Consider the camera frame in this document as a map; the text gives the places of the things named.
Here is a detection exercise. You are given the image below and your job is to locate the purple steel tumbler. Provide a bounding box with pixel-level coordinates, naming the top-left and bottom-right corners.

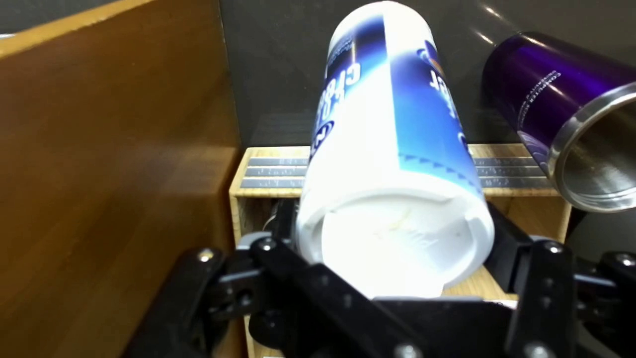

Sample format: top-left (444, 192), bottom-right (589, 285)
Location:
top-left (482, 32), bottom-right (636, 215)

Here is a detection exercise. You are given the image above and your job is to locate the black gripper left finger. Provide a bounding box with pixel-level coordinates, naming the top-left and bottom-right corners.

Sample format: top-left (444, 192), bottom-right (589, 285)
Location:
top-left (122, 197), bottom-right (400, 358)

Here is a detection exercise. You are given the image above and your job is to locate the light wooden box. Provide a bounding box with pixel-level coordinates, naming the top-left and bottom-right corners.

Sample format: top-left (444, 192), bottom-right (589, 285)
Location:
top-left (227, 144), bottom-right (575, 358)

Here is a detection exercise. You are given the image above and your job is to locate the white bottle with blue label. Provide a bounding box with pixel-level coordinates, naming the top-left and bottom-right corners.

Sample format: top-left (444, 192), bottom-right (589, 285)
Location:
top-left (295, 0), bottom-right (498, 301)

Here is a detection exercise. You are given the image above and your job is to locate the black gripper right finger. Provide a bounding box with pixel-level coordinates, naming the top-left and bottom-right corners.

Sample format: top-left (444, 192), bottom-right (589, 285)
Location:
top-left (488, 205), bottom-right (636, 358)

